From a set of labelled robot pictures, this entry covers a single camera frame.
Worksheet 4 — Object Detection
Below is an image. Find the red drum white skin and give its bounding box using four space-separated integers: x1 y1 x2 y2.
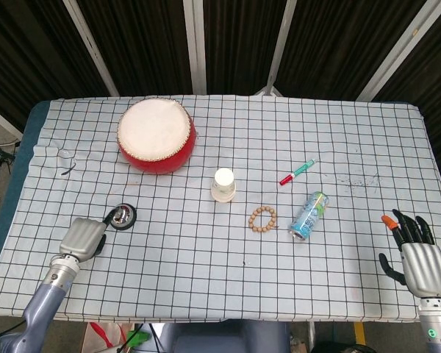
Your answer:
116 98 198 175

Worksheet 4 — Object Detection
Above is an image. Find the blue drink can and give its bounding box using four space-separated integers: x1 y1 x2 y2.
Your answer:
287 190 331 242

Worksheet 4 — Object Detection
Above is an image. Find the white grid tablecloth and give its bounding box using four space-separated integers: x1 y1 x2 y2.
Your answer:
0 94 441 324

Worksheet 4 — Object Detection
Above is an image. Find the wooden bead bracelet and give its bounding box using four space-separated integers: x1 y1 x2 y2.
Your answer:
247 205 279 234

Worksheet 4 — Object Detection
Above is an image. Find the black round metal tin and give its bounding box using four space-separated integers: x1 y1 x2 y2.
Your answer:
108 203 138 232

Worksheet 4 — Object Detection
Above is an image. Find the white metal stand frame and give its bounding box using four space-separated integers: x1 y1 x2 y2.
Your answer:
255 0 298 98

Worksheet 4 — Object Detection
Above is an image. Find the green plastic object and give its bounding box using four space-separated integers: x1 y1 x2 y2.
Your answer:
126 329 150 347

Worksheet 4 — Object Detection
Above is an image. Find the robot torso base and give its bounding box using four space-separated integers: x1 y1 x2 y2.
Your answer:
157 319 291 353

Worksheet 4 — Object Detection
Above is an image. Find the blue table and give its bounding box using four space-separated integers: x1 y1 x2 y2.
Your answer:
0 100 51 284

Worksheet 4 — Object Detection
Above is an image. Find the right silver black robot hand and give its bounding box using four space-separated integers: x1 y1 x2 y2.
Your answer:
378 208 441 299

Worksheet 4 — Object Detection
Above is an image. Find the red green marker pen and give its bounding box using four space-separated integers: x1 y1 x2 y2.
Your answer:
279 159 316 186

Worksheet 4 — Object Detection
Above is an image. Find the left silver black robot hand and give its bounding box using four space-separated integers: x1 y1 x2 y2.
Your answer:
58 207 121 263

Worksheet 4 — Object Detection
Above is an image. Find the white paper cup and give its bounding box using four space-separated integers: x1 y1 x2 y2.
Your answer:
210 167 237 203

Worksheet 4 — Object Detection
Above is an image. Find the red white bag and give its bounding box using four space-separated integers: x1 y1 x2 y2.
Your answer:
81 320 135 353

